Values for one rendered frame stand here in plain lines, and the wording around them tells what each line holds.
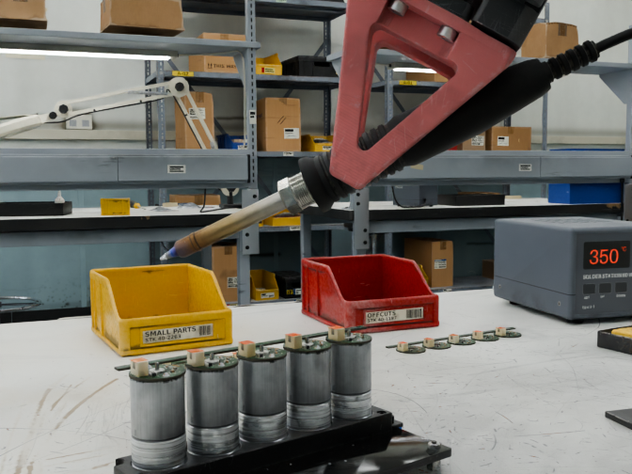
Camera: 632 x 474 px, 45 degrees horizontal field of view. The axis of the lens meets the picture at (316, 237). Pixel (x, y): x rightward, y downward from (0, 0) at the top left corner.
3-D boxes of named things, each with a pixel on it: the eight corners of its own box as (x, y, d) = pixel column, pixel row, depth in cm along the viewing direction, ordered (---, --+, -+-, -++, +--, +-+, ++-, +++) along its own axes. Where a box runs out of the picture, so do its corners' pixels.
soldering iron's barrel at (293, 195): (180, 269, 33) (315, 204, 32) (165, 235, 33) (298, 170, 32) (190, 264, 34) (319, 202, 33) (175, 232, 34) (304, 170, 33)
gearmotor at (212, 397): (249, 466, 36) (247, 360, 36) (203, 479, 35) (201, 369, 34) (223, 451, 38) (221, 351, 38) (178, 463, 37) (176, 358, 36)
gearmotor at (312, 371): (340, 440, 40) (340, 343, 39) (302, 451, 38) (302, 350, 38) (312, 428, 42) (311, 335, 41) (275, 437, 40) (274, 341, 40)
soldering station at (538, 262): (670, 320, 77) (673, 225, 76) (569, 327, 74) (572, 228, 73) (578, 296, 91) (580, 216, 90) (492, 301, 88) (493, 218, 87)
